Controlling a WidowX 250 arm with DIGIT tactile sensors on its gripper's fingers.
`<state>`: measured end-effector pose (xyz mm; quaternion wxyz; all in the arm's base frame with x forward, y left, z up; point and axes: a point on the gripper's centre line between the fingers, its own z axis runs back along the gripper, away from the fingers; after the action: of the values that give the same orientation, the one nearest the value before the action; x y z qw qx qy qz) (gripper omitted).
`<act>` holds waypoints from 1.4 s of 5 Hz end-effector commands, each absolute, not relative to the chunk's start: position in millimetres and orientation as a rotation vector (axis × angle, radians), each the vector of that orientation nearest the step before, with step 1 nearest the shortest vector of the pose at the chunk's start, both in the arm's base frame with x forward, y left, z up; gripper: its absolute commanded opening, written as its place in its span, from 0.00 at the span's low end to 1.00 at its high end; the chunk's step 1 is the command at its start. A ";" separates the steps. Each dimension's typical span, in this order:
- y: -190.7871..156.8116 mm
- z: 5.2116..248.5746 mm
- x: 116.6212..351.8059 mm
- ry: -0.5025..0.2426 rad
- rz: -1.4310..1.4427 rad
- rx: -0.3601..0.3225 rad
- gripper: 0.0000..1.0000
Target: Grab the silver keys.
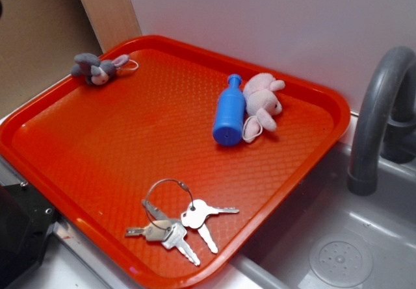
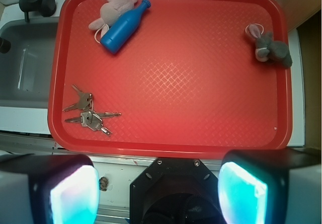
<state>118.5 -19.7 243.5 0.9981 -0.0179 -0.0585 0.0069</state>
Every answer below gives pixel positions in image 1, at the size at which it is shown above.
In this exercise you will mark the grey toy faucet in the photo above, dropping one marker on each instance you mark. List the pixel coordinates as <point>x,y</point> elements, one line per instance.
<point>386,123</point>

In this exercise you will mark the orange plastic tray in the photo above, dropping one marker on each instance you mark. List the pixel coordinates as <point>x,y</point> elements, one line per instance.
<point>97,151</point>

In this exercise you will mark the silver keys on ring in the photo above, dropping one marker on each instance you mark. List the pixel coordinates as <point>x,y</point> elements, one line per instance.
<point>171,232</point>

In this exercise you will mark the blue toy bottle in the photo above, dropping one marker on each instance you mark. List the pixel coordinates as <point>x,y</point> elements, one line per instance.
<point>228,122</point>

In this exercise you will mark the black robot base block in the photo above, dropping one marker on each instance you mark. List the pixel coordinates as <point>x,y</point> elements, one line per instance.
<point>27,221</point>

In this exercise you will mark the wooden board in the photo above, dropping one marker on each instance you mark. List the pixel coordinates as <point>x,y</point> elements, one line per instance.
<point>113,21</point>

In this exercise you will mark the grey plush bunny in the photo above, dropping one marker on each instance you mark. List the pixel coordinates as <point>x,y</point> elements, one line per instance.
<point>97,72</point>

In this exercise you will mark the grey toy sink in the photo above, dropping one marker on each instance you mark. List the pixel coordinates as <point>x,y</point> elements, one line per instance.
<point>324,236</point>

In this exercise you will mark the pink plush bunny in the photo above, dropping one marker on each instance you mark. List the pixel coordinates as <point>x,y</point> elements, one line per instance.
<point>262,105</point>

